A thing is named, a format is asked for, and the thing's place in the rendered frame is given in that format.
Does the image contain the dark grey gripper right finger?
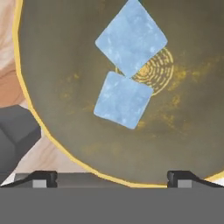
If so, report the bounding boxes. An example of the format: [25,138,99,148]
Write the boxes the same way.
[166,170,224,189]

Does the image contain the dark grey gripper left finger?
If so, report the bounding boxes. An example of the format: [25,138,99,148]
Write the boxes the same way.
[0,170,59,189]

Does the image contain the pale blue ice cube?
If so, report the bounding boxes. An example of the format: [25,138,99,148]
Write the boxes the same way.
[94,0,169,79]
[93,71,155,130]

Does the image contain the dark grey angular block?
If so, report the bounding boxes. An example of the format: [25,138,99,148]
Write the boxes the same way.
[0,104,42,185]

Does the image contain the olive bowl with yellow rim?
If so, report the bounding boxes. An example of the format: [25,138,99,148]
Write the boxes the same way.
[12,0,224,188]

